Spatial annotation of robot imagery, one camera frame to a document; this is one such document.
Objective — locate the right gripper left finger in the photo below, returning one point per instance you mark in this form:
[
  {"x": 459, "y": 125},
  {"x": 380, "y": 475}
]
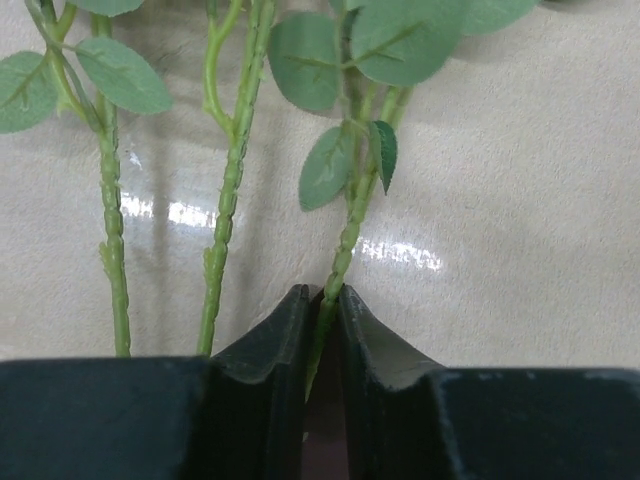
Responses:
[{"x": 236, "y": 415}]

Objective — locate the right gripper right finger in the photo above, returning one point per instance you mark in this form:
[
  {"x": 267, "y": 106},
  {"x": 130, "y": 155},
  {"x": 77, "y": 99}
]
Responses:
[{"x": 409, "y": 417}]

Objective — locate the white rose stem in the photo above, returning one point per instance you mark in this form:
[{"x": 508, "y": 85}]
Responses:
[{"x": 83, "y": 69}]

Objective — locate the small pink rose stem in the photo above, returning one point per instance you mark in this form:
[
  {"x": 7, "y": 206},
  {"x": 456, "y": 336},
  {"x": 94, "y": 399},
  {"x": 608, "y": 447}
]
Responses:
[{"x": 236, "y": 128}]

